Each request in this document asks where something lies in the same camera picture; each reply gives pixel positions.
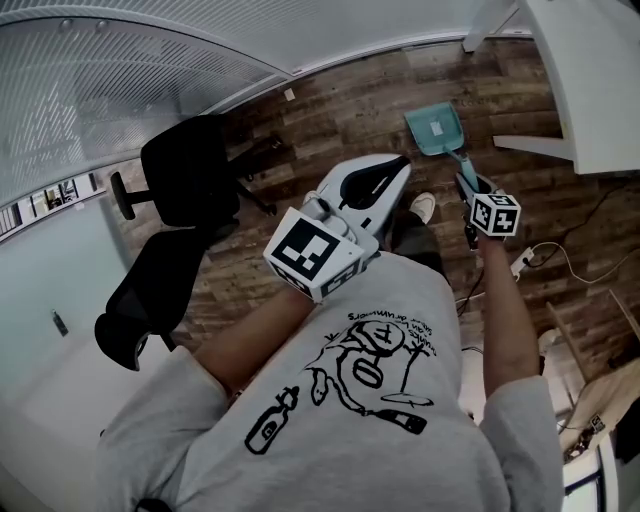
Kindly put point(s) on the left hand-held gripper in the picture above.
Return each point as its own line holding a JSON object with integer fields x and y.
{"x": 305, "y": 247}

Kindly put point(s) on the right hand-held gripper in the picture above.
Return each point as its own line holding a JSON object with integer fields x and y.
{"x": 495, "y": 215}

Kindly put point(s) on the teal dustpan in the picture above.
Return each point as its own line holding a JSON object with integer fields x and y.
{"x": 432, "y": 127}

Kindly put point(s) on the person's right forearm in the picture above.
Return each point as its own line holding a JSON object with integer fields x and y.
{"x": 510, "y": 320}

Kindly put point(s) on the person's left forearm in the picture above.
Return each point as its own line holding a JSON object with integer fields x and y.
{"x": 250, "y": 345}

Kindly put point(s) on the person's white shoe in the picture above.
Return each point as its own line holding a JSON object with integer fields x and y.
{"x": 422, "y": 206}

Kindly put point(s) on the person's dark trouser leg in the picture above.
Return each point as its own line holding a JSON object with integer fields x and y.
{"x": 417, "y": 250}

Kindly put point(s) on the white power strip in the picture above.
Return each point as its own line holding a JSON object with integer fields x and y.
{"x": 523, "y": 261}

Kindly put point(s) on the small white floor block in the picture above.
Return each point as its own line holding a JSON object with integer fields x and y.
{"x": 289, "y": 94}

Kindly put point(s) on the white table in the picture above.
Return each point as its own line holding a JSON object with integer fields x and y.
{"x": 600, "y": 85}

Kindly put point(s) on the black office chair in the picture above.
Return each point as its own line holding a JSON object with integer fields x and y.
{"x": 185, "y": 170}

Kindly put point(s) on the light wooden table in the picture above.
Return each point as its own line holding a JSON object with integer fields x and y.
{"x": 607, "y": 400}

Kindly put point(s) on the person in white patterned shirt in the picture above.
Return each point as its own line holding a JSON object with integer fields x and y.
{"x": 350, "y": 450}

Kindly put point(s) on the white slatted blinds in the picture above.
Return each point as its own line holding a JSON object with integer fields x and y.
{"x": 125, "y": 75}

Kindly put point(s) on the wooden stick frame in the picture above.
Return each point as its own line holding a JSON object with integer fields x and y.
{"x": 565, "y": 332}

